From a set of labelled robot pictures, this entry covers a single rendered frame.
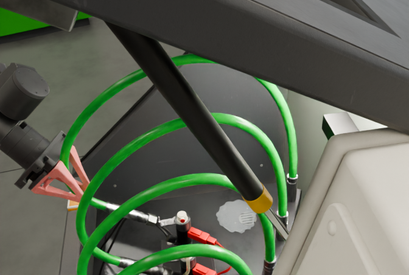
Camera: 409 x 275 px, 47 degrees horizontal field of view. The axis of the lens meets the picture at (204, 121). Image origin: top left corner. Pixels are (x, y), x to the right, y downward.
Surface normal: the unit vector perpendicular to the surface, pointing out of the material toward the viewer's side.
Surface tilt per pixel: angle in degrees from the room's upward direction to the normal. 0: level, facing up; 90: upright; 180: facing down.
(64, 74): 0
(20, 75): 48
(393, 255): 76
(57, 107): 0
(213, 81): 90
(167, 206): 0
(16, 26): 90
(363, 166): 13
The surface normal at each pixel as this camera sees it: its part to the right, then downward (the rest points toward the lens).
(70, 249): -0.06, -0.79
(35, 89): 0.69, -0.62
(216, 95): 0.14, 0.59
